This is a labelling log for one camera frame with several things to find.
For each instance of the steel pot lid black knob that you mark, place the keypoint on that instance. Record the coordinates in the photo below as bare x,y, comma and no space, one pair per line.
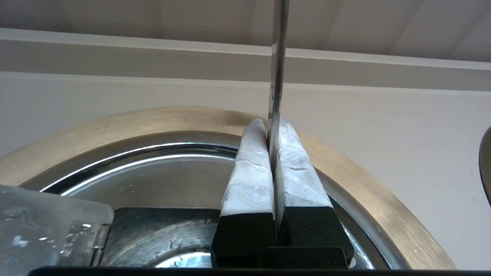
38,222

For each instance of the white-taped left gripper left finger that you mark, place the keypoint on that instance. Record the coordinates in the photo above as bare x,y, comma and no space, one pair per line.
249,184

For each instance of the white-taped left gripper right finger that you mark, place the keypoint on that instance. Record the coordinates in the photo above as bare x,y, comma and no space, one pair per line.
299,184

